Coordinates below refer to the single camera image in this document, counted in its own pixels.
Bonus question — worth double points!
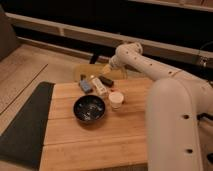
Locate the white bottle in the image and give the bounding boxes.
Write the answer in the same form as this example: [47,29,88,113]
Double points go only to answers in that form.
[90,75,108,98]

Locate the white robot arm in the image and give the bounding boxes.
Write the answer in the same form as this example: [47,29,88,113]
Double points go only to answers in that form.
[104,42,213,171]

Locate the black rectangular bar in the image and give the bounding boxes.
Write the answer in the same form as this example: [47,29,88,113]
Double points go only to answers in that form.
[98,76,114,87]

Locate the white paper cup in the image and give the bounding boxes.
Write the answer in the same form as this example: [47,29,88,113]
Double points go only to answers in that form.
[108,91,124,110]

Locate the black bowl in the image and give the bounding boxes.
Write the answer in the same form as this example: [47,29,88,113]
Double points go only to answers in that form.
[73,95,106,123]

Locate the dark grey floor mat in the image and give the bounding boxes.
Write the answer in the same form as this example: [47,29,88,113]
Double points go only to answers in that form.
[0,82,54,169]

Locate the white wall rail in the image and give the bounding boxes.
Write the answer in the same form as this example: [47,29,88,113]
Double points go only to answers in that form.
[6,13,213,65]

